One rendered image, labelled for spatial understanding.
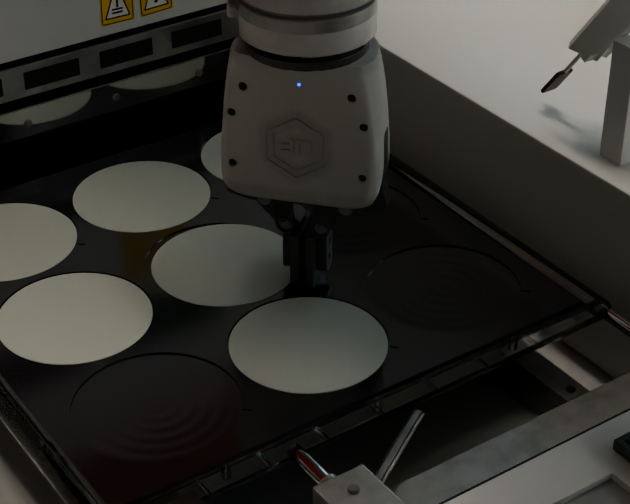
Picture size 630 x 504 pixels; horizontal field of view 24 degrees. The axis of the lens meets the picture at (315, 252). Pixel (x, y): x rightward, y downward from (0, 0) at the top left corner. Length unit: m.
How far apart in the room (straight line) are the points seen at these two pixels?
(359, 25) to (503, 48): 0.30
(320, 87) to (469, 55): 0.27
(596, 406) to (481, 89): 0.28
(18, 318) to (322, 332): 0.20
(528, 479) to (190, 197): 0.42
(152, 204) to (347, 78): 0.24
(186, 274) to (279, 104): 0.16
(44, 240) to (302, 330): 0.21
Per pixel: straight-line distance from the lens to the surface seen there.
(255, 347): 0.91
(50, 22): 1.10
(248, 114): 0.89
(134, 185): 1.08
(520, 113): 1.04
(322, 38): 0.84
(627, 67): 0.96
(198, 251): 1.00
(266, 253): 0.99
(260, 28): 0.85
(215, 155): 1.11
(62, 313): 0.95
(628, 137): 0.98
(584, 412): 0.91
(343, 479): 0.80
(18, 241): 1.03
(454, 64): 1.10
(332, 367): 0.89
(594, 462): 0.75
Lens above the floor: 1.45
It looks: 33 degrees down
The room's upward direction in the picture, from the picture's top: straight up
